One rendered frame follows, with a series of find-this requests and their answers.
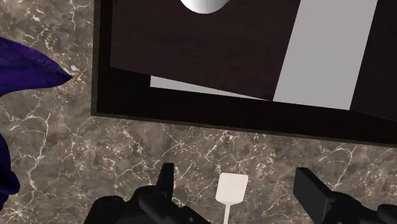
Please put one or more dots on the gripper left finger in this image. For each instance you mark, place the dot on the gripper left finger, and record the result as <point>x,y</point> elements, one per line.
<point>162,201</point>

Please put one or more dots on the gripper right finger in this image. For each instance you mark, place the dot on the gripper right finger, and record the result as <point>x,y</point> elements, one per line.
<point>319,194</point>

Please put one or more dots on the white spatula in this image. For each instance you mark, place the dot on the white spatula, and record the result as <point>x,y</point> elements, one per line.
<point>231,190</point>

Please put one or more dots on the purple draped cloth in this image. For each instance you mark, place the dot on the purple draped cloth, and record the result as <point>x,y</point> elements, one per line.
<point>21,68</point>

